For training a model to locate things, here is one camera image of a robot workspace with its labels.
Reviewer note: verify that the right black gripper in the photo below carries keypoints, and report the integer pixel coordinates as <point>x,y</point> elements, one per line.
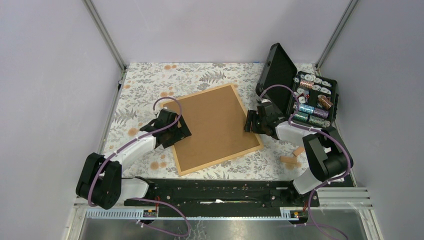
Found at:
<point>251,117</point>

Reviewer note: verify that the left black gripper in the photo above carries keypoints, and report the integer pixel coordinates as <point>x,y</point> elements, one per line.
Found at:
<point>183,132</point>

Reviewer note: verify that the brown frame backing board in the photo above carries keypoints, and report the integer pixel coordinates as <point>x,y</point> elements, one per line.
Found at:
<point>215,126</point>

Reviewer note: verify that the light wooden picture frame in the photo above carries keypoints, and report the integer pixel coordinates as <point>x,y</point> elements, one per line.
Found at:
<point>185,169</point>

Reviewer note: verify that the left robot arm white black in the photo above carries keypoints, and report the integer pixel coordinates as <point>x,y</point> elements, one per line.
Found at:
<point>101,182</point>

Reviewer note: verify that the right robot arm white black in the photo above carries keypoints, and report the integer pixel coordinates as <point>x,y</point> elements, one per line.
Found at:
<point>327,156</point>

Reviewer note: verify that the small wooden block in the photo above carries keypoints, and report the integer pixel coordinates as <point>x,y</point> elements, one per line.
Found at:
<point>298,151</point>
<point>288,159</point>

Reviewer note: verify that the open black chip case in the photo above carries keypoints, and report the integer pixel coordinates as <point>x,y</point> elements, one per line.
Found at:
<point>309,98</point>

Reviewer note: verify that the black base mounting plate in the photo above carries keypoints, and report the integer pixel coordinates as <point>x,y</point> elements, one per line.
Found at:
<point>268,193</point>

